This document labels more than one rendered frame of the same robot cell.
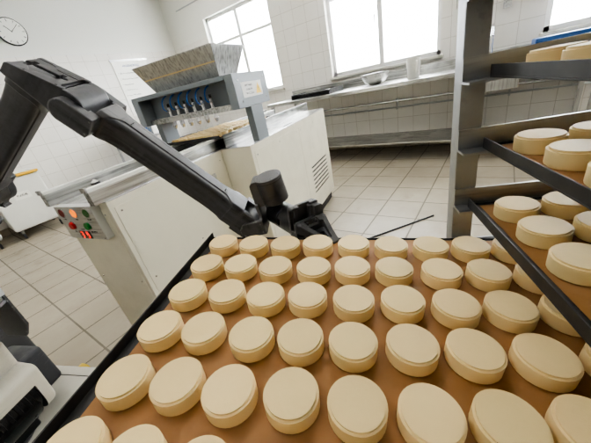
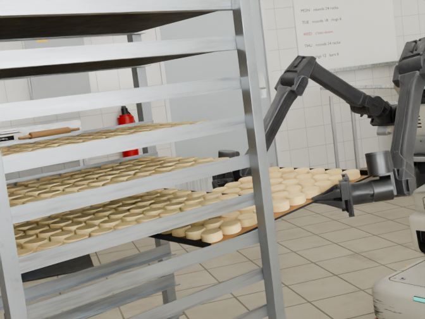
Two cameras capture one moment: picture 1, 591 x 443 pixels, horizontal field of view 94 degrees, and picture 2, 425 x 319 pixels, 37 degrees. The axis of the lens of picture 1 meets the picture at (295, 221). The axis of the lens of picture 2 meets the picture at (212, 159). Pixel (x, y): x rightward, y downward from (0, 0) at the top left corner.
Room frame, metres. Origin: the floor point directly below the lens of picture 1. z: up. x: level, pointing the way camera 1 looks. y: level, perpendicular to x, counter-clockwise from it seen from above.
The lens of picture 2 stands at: (1.16, -1.50, 1.14)
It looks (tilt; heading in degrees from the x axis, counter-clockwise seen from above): 7 degrees down; 126
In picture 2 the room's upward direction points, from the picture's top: 7 degrees counter-clockwise
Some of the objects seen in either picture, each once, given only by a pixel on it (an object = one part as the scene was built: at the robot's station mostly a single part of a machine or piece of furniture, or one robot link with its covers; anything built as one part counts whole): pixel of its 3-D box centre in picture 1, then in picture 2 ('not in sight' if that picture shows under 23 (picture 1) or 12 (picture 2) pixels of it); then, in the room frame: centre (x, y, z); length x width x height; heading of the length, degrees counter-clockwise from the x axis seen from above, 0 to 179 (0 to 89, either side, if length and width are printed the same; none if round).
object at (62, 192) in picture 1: (207, 137); not in sight; (1.97, 0.46, 0.87); 2.01 x 0.03 x 0.07; 152
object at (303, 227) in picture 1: (320, 238); (330, 201); (0.45, -0.04, 0.81); 0.09 x 0.07 x 0.07; 30
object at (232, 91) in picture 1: (206, 116); not in sight; (1.80, 0.39, 1.01); 0.72 x 0.33 x 0.34; 62
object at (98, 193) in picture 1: (242, 132); not in sight; (1.83, 0.21, 0.87); 2.01 x 0.03 x 0.07; 152
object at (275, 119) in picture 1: (275, 119); not in sight; (2.12, -0.02, 0.88); 1.28 x 0.01 x 0.07; 152
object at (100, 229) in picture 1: (83, 221); not in sight; (1.04, 0.80, 0.77); 0.24 x 0.04 x 0.14; 62
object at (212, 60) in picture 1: (191, 71); not in sight; (1.80, 0.39, 1.25); 0.56 x 0.29 x 0.14; 62
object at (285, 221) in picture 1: (297, 222); (357, 193); (0.52, 0.00, 0.82); 0.07 x 0.07 x 0.10; 30
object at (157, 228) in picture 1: (181, 241); not in sight; (1.36, 0.63, 0.45); 0.70 x 0.34 x 0.90; 152
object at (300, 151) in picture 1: (266, 180); not in sight; (2.22, 0.16, 0.42); 1.28 x 0.72 x 0.84; 152
